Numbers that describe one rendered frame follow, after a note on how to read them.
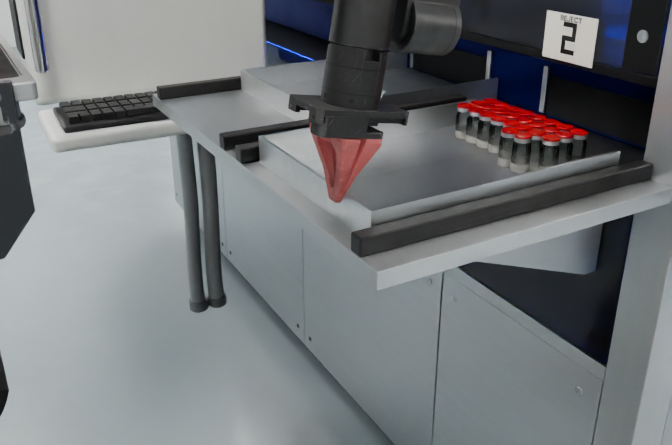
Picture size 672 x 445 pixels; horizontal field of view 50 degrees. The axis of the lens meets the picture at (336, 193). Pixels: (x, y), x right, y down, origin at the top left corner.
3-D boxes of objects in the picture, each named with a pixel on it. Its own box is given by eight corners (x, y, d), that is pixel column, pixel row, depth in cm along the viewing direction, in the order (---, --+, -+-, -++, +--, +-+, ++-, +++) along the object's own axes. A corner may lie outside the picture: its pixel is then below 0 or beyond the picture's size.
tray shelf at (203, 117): (391, 72, 142) (391, 63, 141) (713, 190, 86) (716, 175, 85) (153, 105, 120) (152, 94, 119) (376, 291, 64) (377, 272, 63)
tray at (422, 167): (472, 122, 105) (474, 99, 103) (615, 179, 84) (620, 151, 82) (259, 162, 89) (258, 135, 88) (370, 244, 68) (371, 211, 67)
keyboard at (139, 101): (250, 88, 152) (250, 77, 151) (276, 104, 141) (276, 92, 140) (53, 113, 135) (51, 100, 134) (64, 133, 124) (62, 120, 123)
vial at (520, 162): (519, 166, 87) (523, 130, 85) (532, 172, 85) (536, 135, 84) (506, 169, 86) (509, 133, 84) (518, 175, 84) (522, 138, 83)
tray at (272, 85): (405, 67, 137) (406, 49, 136) (496, 99, 116) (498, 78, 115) (241, 90, 122) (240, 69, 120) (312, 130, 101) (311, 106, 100)
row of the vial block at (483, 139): (463, 133, 99) (466, 101, 97) (560, 174, 85) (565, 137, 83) (451, 136, 98) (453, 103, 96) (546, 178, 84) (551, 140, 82)
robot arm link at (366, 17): (326, -26, 66) (359, -20, 61) (386, -17, 70) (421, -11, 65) (315, 49, 68) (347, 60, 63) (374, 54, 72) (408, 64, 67)
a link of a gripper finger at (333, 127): (372, 211, 70) (388, 118, 67) (308, 215, 66) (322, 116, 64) (338, 189, 76) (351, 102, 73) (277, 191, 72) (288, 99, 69)
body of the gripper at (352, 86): (408, 131, 69) (422, 55, 67) (317, 129, 64) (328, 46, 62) (372, 115, 74) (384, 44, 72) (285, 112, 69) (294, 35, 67)
